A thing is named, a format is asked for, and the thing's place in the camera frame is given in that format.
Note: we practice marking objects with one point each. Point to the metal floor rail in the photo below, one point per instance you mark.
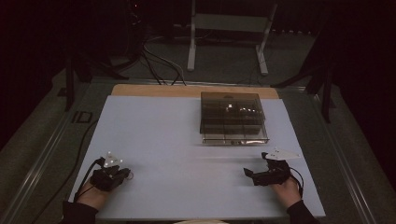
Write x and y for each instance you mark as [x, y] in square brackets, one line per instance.
[345, 168]
[34, 168]

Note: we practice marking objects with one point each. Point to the smoky transparent drawer box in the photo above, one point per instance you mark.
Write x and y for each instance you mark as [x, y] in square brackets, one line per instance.
[230, 104]

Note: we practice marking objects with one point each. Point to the white foam board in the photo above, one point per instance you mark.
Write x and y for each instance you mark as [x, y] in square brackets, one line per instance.
[186, 174]

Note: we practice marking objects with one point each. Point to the black tripod stand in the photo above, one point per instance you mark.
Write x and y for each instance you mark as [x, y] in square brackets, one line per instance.
[326, 99]
[69, 87]

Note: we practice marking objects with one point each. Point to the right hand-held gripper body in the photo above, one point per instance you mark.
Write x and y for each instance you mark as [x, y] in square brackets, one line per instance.
[277, 174]

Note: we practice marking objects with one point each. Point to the transparent compartment drawer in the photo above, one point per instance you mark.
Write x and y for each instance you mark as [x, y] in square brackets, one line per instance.
[236, 141]

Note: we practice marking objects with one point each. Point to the white metal stand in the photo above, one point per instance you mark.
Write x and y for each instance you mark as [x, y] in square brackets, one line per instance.
[230, 23]

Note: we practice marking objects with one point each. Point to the cream round object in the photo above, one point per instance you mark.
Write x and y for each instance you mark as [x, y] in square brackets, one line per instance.
[199, 222]

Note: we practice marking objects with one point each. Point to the black rectangular floor marker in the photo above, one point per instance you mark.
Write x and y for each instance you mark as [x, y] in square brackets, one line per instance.
[74, 117]

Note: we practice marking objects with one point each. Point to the person's right hand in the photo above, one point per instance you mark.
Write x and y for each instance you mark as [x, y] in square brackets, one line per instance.
[288, 193]

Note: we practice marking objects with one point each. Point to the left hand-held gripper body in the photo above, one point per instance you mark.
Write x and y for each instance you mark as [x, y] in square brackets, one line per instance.
[109, 179]

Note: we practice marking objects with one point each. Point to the person's left hand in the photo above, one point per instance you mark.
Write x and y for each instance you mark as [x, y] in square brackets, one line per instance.
[91, 197]

